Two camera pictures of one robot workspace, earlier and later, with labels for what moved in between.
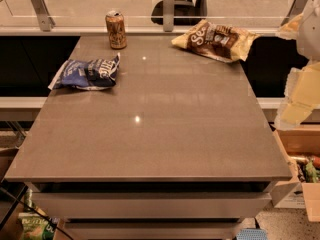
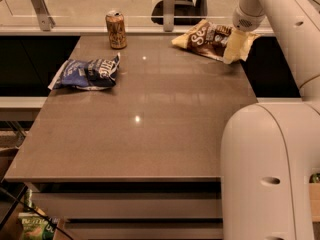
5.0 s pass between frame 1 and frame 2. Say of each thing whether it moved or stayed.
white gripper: moved
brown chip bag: stayed
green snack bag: stayed
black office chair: stayed
